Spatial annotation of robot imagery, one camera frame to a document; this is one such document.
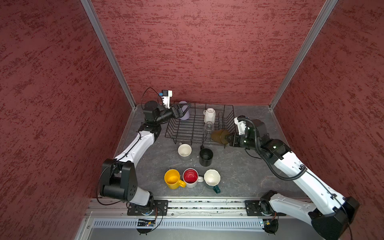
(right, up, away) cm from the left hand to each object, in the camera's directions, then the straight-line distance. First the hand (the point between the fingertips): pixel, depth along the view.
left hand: (187, 107), depth 76 cm
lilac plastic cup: (-2, -3, +32) cm, 32 cm away
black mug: (+11, -29, +13) cm, 34 cm away
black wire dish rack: (+5, -11, +32) cm, 34 cm away
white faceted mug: (+14, -3, +23) cm, 27 cm away
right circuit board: (+42, -59, -5) cm, 73 cm away
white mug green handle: (+14, -39, +5) cm, 42 cm away
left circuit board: (-21, -60, -4) cm, 63 cm away
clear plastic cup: (+13, -11, +18) cm, 25 cm away
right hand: (+19, -17, -4) cm, 25 cm away
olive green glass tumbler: (+15, -14, -10) cm, 23 cm away
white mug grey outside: (-3, -25, +13) cm, 29 cm away
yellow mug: (-9, -40, +6) cm, 42 cm away
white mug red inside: (+2, -39, +6) cm, 40 cm away
